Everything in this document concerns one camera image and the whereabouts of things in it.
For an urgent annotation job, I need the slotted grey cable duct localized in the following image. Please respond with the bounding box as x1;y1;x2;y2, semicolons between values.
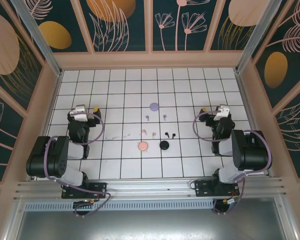
23;201;216;211

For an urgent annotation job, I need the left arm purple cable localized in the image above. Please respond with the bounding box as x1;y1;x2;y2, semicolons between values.
43;112;112;218

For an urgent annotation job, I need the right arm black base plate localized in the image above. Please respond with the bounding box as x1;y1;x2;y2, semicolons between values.
194;180;241;197

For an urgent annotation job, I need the aluminium frame post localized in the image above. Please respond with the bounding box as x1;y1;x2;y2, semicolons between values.
11;0;63;77
234;0;282;73

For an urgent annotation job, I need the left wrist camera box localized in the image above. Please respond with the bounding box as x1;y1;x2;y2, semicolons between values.
73;104;88;122

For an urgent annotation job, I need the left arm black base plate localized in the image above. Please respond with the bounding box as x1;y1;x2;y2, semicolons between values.
61;182;108;200

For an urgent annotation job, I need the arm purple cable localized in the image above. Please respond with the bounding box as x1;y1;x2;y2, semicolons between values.
43;112;112;218
192;111;276;216

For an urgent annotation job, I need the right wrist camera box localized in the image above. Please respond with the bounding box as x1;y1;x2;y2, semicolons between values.
213;104;231;123

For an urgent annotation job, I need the aluminium mounting rail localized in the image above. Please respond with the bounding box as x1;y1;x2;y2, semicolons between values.
13;176;290;201

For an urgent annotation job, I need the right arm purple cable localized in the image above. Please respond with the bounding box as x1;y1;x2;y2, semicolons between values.
192;111;276;216

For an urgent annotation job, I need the grey metal sheet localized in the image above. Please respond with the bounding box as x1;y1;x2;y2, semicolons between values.
14;209;288;240

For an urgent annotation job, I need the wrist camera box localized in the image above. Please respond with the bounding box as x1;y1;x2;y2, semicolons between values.
73;104;88;122
213;104;231;123

